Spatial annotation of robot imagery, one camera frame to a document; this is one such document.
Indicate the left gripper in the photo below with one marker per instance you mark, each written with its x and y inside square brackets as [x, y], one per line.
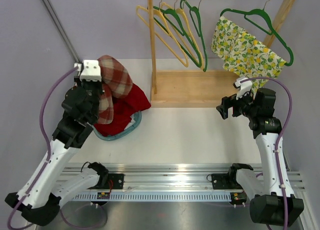
[98, 83]

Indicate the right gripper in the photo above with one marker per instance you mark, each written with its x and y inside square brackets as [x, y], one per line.
[228, 102]

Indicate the red plaid skirt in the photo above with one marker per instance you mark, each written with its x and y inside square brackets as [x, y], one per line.
[116, 83]

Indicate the red pleated skirt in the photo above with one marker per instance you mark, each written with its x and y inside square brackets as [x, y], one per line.
[123, 109]

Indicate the lemon print skirt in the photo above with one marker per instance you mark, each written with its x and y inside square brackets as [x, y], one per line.
[242, 53]

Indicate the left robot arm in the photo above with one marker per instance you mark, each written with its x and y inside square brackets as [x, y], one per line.
[40, 200]

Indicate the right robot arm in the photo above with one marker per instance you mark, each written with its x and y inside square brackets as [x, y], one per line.
[273, 201]

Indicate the teal plastic basin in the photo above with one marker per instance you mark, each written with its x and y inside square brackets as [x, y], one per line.
[136, 119]

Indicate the wooden clothes rack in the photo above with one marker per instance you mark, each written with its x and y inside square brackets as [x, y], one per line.
[194, 88]

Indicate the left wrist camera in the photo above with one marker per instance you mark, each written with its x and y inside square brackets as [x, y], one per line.
[88, 70]

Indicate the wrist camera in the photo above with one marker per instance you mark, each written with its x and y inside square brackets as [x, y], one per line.
[88, 70]
[242, 85]

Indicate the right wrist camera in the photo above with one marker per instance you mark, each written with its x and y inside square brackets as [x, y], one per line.
[242, 85]

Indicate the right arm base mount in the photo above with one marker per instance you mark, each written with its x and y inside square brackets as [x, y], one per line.
[219, 181]

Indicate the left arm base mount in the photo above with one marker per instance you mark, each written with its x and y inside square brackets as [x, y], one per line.
[114, 180]

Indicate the aluminium corner post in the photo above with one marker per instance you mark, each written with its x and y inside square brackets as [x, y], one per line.
[61, 30]

